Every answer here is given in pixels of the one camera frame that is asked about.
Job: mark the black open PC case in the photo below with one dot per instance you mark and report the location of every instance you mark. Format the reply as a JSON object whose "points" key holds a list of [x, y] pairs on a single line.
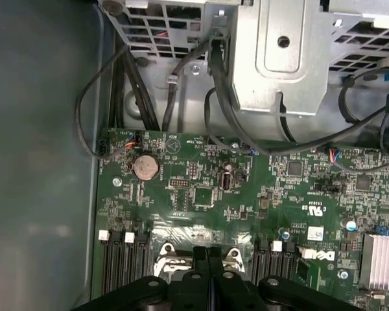
{"points": [[35, 162]]}

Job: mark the silver board screw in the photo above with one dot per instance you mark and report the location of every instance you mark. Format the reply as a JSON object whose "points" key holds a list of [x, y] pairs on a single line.
{"points": [[343, 275], [235, 146], [116, 181]]}

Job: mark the RAM slot white clips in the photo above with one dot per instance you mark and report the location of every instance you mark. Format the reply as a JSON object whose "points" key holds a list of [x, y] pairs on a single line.
{"points": [[129, 259], [105, 259], [276, 262]]}

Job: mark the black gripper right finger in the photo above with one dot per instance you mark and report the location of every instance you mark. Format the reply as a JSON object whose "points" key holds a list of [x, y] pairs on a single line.
{"points": [[214, 259]]}

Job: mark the round coin battery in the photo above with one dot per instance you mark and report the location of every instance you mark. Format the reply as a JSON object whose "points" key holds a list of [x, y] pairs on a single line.
{"points": [[145, 166]]}

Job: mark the silver finned heatsink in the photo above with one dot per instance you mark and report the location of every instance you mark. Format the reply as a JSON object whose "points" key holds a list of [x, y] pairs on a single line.
{"points": [[381, 259]]}

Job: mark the silver metal drive cage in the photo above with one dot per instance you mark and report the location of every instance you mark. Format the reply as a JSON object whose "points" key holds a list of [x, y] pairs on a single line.
{"points": [[278, 81]]}

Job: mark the square black chip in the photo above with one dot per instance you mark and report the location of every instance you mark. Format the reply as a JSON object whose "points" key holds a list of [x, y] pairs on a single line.
{"points": [[363, 183], [295, 168]]}

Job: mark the white label sticker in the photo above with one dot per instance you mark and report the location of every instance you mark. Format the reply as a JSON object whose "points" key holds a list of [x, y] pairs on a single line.
{"points": [[315, 231]]}

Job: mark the RAM slot black clips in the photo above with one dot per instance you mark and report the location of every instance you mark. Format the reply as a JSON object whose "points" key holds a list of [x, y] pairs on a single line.
{"points": [[262, 262], [117, 259], [142, 256], [289, 262]]}

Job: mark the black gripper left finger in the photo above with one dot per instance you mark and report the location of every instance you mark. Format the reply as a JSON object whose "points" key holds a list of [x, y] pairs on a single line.
{"points": [[201, 259]]}

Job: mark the silver internal USB port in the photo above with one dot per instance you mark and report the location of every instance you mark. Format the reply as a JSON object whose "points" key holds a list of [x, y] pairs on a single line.
{"points": [[227, 181]]}

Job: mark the CPU socket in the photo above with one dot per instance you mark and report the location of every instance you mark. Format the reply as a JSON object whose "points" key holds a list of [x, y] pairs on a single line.
{"points": [[167, 251]]}

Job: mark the green motherboard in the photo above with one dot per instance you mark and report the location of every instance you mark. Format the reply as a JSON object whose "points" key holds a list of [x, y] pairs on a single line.
{"points": [[262, 207]]}

